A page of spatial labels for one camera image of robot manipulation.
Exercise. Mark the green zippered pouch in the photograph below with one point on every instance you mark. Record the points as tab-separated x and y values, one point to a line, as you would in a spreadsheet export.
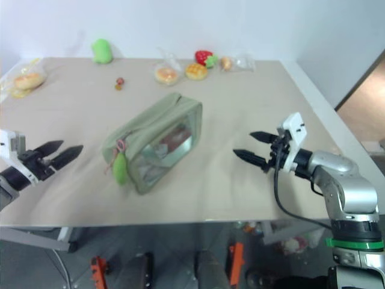
156	129

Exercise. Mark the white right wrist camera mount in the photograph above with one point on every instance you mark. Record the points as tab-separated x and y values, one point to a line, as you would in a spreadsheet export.
295	132

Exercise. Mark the small bagged bread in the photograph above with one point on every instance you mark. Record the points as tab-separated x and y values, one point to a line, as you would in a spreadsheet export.
227	62

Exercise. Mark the orange black clamp tool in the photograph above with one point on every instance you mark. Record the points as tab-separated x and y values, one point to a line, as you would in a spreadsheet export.
236	262
97	271

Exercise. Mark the bagged glazed donut bread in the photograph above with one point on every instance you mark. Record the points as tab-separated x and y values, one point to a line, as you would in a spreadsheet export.
165	75

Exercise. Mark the bagged bread roll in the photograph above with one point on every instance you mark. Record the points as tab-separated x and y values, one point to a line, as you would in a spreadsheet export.
28	81

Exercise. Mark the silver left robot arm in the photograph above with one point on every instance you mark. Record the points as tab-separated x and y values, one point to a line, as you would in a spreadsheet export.
8	178

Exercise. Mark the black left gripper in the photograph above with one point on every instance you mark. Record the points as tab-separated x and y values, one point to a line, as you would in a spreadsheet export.
35	164

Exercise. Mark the black upright bar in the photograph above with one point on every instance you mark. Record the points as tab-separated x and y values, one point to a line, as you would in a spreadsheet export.
149	269

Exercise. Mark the bag of colourful toys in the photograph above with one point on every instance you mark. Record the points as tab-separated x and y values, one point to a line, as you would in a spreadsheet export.
293	244

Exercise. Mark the yellow pineapple bun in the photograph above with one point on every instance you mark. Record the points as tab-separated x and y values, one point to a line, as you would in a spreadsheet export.
196	71

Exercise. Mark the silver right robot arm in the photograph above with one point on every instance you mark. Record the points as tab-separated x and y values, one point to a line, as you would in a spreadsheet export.
346	186

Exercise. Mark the brown wooden panel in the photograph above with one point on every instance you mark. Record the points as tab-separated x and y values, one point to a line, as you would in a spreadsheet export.
365	90

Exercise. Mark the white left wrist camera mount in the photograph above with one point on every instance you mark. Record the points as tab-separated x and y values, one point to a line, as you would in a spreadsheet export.
6	144

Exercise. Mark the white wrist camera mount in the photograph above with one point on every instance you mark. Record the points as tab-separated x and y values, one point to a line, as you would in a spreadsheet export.
6	144
295	132

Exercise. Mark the green plush toy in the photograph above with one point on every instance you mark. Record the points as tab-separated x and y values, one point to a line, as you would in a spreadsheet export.
102	51

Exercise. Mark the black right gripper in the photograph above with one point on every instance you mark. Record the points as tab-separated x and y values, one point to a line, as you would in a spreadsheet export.
278	152

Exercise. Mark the small red bead charm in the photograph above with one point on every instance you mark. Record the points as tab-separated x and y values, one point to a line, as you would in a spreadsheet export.
119	83

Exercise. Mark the red strawberry toy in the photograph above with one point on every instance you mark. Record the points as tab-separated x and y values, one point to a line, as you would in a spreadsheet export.
203	57

